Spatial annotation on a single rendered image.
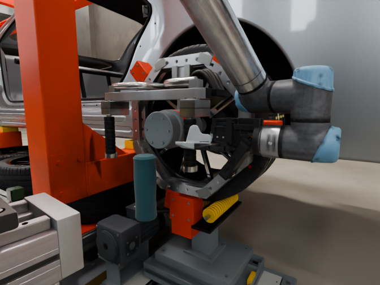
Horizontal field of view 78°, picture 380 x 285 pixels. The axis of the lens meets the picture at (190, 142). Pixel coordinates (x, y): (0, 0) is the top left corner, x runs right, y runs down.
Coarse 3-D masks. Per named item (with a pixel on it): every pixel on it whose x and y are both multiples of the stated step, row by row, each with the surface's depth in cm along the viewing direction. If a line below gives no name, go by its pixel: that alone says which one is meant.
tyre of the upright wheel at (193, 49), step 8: (184, 48) 96; (192, 48) 94; (200, 48) 92; (208, 48) 90; (272, 80) 97; (256, 160) 85; (264, 160) 85; (272, 160) 97; (248, 168) 87; (256, 168) 86; (264, 168) 89; (240, 176) 90; (248, 176) 88; (256, 176) 87; (232, 184) 92; (240, 184) 90; (248, 184) 89; (216, 192) 96; (224, 192) 94; (232, 192) 92; (208, 200) 99; (216, 200) 98
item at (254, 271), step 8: (152, 256) 121; (256, 256) 121; (144, 264) 116; (152, 264) 118; (160, 264) 117; (248, 264) 115; (256, 264) 113; (144, 272) 117; (152, 272) 114; (160, 272) 111; (168, 272) 112; (176, 272) 112; (248, 272) 112; (256, 272) 109; (160, 280) 111; (168, 280) 109; (176, 280) 106; (184, 280) 104; (192, 280) 107; (200, 280) 105; (240, 280) 107; (248, 280) 102; (256, 280) 109
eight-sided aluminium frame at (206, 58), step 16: (160, 64) 93; (176, 64) 89; (192, 64) 85; (208, 64) 82; (144, 80) 99; (160, 80) 100; (224, 80) 79; (144, 112) 107; (240, 112) 78; (144, 144) 108; (160, 176) 101; (192, 192) 92; (208, 192) 88
